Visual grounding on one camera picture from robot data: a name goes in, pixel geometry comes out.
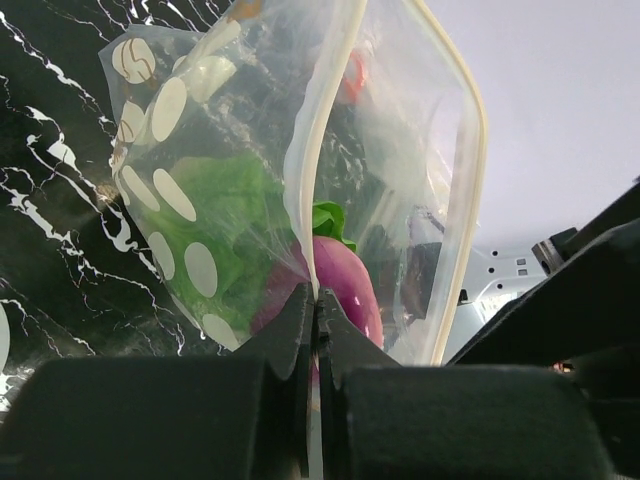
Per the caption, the zip bag with white slices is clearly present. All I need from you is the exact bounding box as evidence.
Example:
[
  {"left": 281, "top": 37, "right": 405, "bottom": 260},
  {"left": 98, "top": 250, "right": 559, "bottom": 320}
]
[{"left": 99, "top": 1, "right": 487, "bottom": 365}]

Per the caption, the crumpled clear bags pile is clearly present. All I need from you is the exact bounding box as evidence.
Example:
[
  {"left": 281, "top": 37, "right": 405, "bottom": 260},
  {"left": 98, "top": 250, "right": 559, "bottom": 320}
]
[{"left": 338, "top": 50, "right": 368, "bottom": 104}]

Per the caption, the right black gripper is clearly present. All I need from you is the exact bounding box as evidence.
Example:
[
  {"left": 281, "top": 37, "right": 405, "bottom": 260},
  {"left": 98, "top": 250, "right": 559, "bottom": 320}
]
[{"left": 450, "top": 185, "right": 639, "bottom": 479}]

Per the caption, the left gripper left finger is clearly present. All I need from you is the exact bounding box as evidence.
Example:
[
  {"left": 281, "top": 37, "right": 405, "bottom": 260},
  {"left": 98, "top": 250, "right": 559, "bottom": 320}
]
[{"left": 1, "top": 284, "right": 315, "bottom": 479}]

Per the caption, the green lettuce head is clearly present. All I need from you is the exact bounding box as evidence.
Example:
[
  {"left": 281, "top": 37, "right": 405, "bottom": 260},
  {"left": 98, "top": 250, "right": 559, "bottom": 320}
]
[{"left": 134, "top": 154, "right": 361, "bottom": 334}]

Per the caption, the purple onion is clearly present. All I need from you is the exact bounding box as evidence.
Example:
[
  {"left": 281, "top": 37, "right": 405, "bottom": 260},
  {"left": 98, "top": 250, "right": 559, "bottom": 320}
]
[{"left": 250, "top": 236, "right": 384, "bottom": 348}]

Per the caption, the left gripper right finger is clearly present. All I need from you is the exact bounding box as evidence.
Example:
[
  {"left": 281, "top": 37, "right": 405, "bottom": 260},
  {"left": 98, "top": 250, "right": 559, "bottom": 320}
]
[{"left": 317, "top": 290, "right": 614, "bottom": 479}]

